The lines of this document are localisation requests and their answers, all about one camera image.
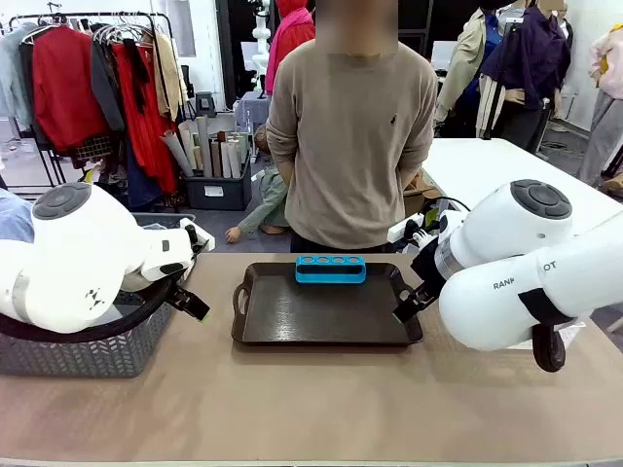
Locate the person in pink top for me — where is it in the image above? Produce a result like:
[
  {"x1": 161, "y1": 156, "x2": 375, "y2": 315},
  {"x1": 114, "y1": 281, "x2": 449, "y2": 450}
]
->
[{"x1": 576, "y1": 22, "x2": 623, "y2": 191}]

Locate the white table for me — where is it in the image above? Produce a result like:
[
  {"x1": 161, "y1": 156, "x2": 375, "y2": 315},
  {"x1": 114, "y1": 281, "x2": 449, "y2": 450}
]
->
[{"x1": 420, "y1": 137, "x2": 623, "y2": 235}]

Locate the dark grey hanging garment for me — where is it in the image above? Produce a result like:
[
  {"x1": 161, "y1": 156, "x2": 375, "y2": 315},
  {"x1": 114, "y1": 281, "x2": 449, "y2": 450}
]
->
[{"x1": 89, "y1": 37, "x2": 128, "y2": 135}]

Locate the pink red garment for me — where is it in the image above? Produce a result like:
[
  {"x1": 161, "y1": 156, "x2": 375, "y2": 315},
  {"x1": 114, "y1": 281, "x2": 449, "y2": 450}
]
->
[{"x1": 264, "y1": 0, "x2": 317, "y2": 96}]

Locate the red jacket on hanger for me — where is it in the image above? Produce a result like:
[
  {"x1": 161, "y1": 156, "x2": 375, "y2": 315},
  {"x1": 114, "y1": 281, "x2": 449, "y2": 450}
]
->
[{"x1": 30, "y1": 24, "x2": 112, "y2": 153}]

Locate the child mannequin in green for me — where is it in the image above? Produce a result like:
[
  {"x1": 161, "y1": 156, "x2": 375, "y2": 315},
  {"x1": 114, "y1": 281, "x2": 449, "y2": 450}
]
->
[{"x1": 224, "y1": 124, "x2": 292, "y2": 244}]

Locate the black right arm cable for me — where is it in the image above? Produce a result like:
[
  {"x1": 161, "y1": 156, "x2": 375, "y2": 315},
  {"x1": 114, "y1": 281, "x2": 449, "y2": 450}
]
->
[{"x1": 517, "y1": 288, "x2": 577, "y2": 375}]

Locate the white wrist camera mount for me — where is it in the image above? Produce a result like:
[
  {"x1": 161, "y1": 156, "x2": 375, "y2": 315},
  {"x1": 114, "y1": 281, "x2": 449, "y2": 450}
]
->
[
  {"x1": 177, "y1": 217, "x2": 216, "y2": 255},
  {"x1": 386, "y1": 211, "x2": 442, "y2": 245}
]

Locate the light blue shirt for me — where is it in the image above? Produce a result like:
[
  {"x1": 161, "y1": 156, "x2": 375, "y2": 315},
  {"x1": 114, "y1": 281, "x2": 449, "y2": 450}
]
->
[{"x1": 0, "y1": 186, "x2": 36, "y2": 244}]

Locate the person in beige sweater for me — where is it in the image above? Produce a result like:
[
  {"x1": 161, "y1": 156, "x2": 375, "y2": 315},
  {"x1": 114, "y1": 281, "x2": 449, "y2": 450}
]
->
[{"x1": 265, "y1": 38, "x2": 439, "y2": 254}]

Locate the grey paper roll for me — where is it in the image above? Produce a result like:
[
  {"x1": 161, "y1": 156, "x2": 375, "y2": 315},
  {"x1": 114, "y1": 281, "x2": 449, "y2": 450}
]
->
[{"x1": 159, "y1": 127, "x2": 197, "y2": 179}]

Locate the black metal clothes rack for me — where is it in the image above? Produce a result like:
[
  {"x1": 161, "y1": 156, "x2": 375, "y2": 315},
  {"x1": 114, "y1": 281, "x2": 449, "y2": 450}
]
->
[{"x1": 0, "y1": 11, "x2": 179, "y2": 196}]

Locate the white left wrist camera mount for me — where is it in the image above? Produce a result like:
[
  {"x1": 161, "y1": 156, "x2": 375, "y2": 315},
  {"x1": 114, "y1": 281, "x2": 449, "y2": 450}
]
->
[{"x1": 177, "y1": 217, "x2": 216, "y2": 255}]

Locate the beige hanging garment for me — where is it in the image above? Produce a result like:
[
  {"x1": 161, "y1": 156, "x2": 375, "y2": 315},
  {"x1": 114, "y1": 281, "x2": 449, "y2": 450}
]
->
[{"x1": 151, "y1": 29, "x2": 190, "y2": 123}]

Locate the red pleated dress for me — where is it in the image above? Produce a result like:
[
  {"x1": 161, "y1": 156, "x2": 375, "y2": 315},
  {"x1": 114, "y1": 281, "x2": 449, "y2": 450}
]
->
[{"x1": 112, "y1": 42, "x2": 179, "y2": 195}]

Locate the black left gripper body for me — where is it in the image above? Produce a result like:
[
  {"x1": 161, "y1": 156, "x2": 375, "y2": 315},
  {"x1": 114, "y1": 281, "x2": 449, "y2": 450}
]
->
[{"x1": 167, "y1": 275, "x2": 195, "y2": 310}]

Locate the dark storage bin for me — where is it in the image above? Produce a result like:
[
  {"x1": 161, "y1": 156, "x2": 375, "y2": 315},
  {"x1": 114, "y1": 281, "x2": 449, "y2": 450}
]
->
[{"x1": 183, "y1": 150, "x2": 254, "y2": 212}]

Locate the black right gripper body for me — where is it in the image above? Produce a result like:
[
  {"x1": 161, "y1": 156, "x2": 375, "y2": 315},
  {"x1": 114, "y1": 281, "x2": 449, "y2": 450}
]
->
[{"x1": 411, "y1": 241, "x2": 448, "y2": 296}]

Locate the blue test tube rack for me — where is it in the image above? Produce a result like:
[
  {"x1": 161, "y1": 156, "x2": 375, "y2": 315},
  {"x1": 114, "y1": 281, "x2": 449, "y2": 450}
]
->
[{"x1": 294, "y1": 255, "x2": 368, "y2": 286}]

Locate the mannequin in beige coat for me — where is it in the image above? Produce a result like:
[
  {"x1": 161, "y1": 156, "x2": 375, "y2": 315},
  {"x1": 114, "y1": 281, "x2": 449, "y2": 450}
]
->
[{"x1": 434, "y1": 0, "x2": 508, "y2": 140}]

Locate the grey plastic basket with label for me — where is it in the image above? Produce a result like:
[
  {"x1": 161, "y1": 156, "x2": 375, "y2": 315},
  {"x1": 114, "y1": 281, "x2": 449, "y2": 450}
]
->
[{"x1": 129, "y1": 211, "x2": 197, "y2": 231}]

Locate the pale grey hanging garment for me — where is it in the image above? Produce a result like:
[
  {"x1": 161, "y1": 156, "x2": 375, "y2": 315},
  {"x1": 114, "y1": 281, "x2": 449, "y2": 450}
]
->
[{"x1": 0, "y1": 21, "x2": 36, "y2": 128}]

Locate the large grey plastic basket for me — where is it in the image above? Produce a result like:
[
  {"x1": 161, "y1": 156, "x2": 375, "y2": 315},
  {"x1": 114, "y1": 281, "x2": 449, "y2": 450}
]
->
[{"x1": 0, "y1": 286, "x2": 177, "y2": 379}]

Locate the dark brown serving tray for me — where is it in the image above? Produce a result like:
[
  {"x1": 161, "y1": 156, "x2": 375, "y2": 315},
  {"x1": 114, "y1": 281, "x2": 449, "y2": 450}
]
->
[{"x1": 232, "y1": 262, "x2": 424, "y2": 347}]

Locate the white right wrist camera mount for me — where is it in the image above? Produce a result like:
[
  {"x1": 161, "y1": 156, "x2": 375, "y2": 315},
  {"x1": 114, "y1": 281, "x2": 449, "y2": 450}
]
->
[{"x1": 386, "y1": 211, "x2": 442, "y2": 245}]

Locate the brown cardboard box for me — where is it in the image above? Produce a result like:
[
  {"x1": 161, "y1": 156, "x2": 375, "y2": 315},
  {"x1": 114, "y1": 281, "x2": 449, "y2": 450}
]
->
[{"x1": 402, "y1": 169, "x2": 442, "y2": 218}]

